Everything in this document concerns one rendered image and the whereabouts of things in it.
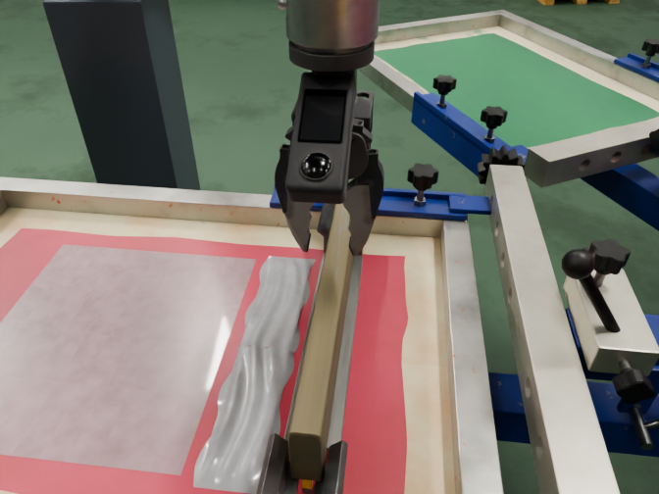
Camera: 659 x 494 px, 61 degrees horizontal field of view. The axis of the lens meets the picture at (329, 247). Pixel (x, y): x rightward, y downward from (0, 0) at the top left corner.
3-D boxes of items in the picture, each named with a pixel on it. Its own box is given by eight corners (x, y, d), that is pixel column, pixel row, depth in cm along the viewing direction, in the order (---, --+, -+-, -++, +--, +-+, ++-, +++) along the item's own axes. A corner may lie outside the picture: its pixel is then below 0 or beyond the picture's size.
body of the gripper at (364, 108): (374, 146, 57) (380, 24, 49) (369, 190, 50) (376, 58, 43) (300, 142, 58) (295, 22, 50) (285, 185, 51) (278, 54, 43)
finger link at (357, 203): (384, 224, 61) (372, 150, 55) (381, 259, 56) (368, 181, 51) (356, 227, 61) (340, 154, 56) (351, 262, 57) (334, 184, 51)
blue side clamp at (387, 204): (271, 233, 89) (268, 197, 85) (278, 216, 93) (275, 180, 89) (461, 247, 86) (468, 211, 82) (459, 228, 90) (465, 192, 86)
